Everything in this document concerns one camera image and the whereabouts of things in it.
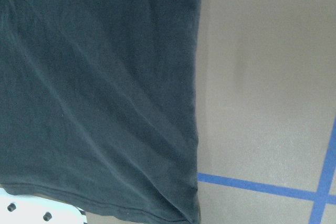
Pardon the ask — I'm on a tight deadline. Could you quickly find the black graphic t-shirt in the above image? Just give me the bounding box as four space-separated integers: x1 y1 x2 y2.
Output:
1 0 201 223

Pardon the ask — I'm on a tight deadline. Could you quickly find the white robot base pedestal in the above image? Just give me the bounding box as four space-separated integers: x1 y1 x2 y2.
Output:
1 188 87 224

